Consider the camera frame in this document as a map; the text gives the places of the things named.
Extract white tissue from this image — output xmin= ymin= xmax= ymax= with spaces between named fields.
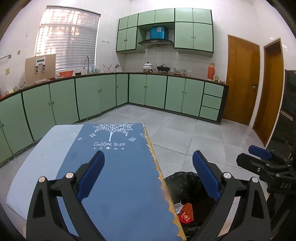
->
xmin=174 ymin=202 xmax=183 ymax=215

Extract green upper kitchen cabinets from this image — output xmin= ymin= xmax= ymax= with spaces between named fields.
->
xmin=116 ymin=8 xmax=214 ymax=57

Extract white cooking pot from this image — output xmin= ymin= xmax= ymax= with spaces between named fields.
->
xmin=142 ymin=62 xmax=153 ymax=73

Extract light blue table mat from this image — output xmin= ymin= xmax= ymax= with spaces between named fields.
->
xmin=6 ymin=125 xmax=83 ymax=219

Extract chrome sink faucet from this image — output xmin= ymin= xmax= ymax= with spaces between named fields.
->
xmin=83 ymin=56 xmax=90 ymax=74

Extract green lower kitchen cabinets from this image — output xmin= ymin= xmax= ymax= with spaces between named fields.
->
xmin=1 ymin=73 xmax=228 ymax=162

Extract blue tablecloth with tree print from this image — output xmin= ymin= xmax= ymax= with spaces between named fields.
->
xmin=57 ymin=123 xmax=180 ymax=240

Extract black appliance at right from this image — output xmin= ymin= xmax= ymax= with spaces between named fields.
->
xmin=267 ymin=70 xmax=296 ymax=159

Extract range hood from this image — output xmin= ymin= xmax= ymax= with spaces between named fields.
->
xmin=139 ymin=39 xmax=174 ymax=48

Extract brown cardboard box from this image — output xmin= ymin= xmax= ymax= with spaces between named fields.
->
xmin=25 ymin=54 xmax=56 ymax=87

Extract blue box above hood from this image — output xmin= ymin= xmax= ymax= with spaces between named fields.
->
xmin=150 ymin=26 xmax=169 ymax=40

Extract brown wooden door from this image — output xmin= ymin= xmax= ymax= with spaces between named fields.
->
xmin=223 ymin=35 xmax=260 ymax=125
xmin=253 ymin=38 xmax=284 ymax=146

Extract red basin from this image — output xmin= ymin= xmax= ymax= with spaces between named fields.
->
xmin=58 ymin=70 xmax=74 ymax=77

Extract red paper cup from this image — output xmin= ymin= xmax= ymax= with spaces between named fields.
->
xmin=178 ymin=210 xmax=194 ymax=225

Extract orange thermos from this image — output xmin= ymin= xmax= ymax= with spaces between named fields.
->
xmin=207 ymin=63 xmax=215 ymax=80

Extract black trash bin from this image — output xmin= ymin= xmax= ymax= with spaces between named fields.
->
xmin=165 ymin=171 xmax=216 ymax=240

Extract black wok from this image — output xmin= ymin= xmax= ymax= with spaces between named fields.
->
xmin=157 ymin=65 xmax=170 ymax=74

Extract window with white blinds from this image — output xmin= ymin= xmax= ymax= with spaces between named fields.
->
xmin=35 ymin=6 xmax=101 ymax=69

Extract green kitchen cabinets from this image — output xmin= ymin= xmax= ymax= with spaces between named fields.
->
xmin=1 ymin=73 xmax=228 ymax=162
xmin=116 ymin=8 xmax=214 ymax=57

